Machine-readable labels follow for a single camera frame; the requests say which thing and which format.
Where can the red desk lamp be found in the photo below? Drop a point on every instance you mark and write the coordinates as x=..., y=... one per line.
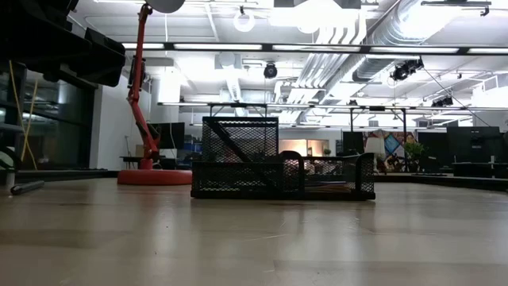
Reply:
x=152, y=177

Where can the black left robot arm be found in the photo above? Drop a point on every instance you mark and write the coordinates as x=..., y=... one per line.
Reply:
x=59, y=51

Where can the black ceiling spotlight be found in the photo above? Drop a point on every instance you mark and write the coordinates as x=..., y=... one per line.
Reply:
x=405, y=70

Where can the black aluminium rig frame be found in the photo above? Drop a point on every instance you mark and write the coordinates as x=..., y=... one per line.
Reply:
x=456, y=180

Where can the black metal gantry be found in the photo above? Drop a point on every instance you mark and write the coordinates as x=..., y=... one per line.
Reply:
x=238, y=105

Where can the white lampshade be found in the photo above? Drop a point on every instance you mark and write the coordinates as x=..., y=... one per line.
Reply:
x=375, y=145

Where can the black wall television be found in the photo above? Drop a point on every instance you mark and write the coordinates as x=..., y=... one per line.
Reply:
x=172, y=135

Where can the black monitor on arm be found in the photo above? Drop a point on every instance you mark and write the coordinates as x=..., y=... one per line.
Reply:
x=474, y=139

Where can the black mesh desk organizer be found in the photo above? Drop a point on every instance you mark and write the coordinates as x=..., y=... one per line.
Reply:
x=238, y=178

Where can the green potted plant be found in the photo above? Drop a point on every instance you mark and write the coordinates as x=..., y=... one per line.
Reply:
x=414, y=151

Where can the colourful wall art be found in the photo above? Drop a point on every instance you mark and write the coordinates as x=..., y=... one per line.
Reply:
x=397, y=143

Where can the black monitor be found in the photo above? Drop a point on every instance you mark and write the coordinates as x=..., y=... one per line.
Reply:
x=430, y=139

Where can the white light strip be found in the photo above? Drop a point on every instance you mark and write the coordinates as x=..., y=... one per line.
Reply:
x=214, y=46

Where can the silver ventilation duct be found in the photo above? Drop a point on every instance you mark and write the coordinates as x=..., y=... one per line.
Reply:
x=397, y=32

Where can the black marker pen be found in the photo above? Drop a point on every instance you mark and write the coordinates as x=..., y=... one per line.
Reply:
x=28, y=186

